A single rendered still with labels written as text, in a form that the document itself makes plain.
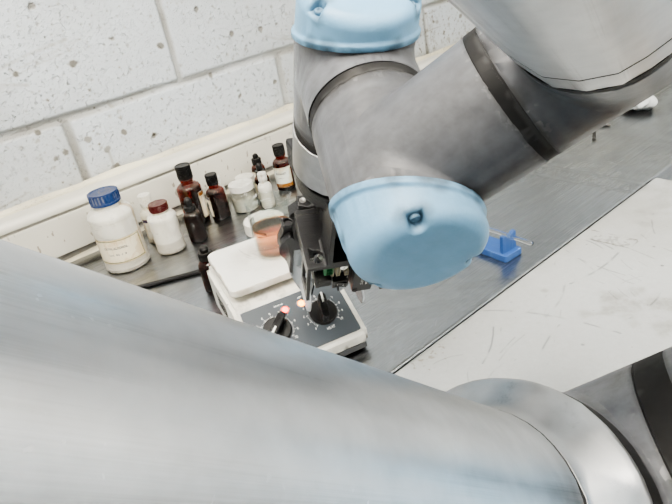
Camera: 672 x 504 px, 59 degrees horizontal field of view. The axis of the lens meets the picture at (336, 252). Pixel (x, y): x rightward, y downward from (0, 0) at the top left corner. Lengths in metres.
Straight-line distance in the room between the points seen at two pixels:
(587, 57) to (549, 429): 0.13
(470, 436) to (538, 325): 0.54
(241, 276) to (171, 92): 0.55
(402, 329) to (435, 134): 0.45
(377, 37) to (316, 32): 0.03
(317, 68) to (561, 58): 0.19
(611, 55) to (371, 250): 0.14
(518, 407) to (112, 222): 0.80
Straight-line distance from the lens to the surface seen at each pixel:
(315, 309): 0.67
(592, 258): 0.83
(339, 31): 0.35
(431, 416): 0.16
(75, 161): 1.13
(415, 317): 0.73
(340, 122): 0.32
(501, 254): 0.82
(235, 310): 0.68
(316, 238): 0.50
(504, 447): 0.19
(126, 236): 0.98
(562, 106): 0.28
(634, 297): 0.76
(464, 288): 0.77
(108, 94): 1.13
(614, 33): 0.19
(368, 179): 0.29
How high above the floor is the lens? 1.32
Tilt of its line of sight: 28 degrees down
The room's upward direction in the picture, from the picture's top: 11 degrees counter-clockwise
